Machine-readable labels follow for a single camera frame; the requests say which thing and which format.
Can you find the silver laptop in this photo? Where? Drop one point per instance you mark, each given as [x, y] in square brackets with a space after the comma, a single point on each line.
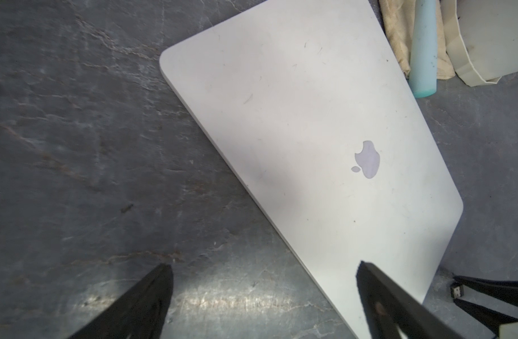
[308, 106]

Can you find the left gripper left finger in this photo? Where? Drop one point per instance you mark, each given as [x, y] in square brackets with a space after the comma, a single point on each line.
[139, 313]

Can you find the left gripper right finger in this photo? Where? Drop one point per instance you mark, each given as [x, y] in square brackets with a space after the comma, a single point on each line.
[391, 312]

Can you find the small usb mouse receiver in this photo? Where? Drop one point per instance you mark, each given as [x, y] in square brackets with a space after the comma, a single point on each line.
[456, 290]

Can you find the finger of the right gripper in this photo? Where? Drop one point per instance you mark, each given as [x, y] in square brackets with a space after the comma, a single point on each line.
[496, 289]
[493, 320]

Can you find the white plant pot saucer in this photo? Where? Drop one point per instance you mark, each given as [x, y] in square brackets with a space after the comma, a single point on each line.
[456, 48]

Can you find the light blue garden trowel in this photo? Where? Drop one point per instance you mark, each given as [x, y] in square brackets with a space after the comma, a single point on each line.
[424, 50]

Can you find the beige work glove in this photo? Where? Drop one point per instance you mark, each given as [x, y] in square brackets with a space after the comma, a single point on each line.
[398, 18]

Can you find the white pot with green plant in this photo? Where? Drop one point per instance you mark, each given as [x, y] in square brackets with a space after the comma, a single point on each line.
[490, 33]

